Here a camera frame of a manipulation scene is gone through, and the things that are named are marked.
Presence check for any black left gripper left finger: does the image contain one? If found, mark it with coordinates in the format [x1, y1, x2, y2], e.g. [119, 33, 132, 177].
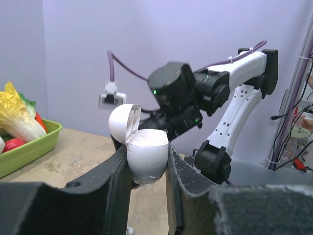
[0, 147, 132, 235]

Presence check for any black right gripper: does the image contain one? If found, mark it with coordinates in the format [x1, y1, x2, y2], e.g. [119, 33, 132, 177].
[139, 107, 203, 141]

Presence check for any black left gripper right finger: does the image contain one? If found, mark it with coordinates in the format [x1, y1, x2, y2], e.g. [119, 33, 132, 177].
[167, 146, 313, 235]

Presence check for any white earbud charging case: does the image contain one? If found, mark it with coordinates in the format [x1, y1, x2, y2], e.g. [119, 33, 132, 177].
[108, 104, 169, 186]

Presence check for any white earbud one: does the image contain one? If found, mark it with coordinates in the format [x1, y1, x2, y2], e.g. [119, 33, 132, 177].
[127, 227, 134, 235]

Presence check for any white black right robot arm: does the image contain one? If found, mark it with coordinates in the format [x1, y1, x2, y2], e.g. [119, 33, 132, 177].
[139, 48, 278, 184]

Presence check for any green plastic basket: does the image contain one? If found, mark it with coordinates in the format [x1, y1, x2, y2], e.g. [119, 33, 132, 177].
[0, 119, 62, 178]

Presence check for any orange carrot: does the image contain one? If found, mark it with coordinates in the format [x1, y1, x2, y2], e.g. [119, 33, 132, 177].
[35, 112, 47, 133]

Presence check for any red apple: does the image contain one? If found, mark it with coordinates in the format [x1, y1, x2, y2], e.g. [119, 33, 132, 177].
[2, 138, 26, 153]

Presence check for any white garlic bulb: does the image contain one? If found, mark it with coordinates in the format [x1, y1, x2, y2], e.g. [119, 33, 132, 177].
[0, 137, 5, 153]

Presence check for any green leaf lettuce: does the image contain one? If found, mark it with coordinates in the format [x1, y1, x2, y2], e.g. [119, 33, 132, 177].
[18, 93, 36, 118]

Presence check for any yellow leaf cabbage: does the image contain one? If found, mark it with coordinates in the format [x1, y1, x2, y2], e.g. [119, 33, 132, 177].
[0, 81, 46, 142]

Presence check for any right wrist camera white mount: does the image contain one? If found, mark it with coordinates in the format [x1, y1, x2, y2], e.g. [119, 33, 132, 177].
[98, 81, 127, 110]

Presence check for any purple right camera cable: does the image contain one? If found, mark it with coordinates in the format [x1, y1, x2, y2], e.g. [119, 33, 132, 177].
[107, 40, 268, 83]

